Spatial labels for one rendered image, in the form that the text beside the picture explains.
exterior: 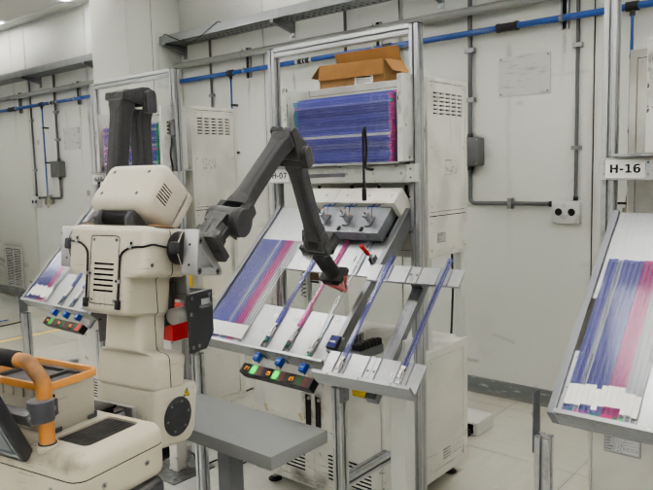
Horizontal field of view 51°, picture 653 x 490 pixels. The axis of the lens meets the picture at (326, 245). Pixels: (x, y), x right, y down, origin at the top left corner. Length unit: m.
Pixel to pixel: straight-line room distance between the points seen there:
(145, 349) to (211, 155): 2.10
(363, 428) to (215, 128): 1.90
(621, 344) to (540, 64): 2.29
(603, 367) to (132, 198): 1.29
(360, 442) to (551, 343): 1.65
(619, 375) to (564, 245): 2.06
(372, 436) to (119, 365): 1.14
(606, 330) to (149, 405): 1.24
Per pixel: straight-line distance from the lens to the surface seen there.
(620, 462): 2.25
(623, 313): 2.04
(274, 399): 2.98
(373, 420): 2.65
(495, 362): 4.22
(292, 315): 2.54
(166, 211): 1.80
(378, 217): 2.58
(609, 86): 2.32
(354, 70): 3.16
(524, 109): 4.00
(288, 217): 2.98
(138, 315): 1.79
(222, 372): 3.95
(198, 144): 3.73
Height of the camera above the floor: 1.36
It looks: 6 degrees down
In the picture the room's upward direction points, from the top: 1 degrees counter-clockwise
